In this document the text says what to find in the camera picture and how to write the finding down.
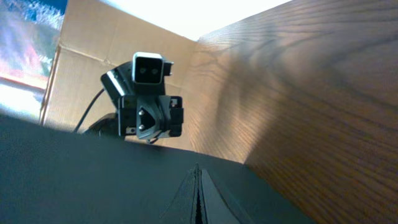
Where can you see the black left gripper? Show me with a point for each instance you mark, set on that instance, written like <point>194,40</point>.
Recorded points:
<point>150,116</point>

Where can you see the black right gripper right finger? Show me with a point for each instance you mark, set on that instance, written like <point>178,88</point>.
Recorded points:
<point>218,203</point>

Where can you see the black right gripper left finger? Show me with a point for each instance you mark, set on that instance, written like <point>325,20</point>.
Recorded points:
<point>183,207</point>

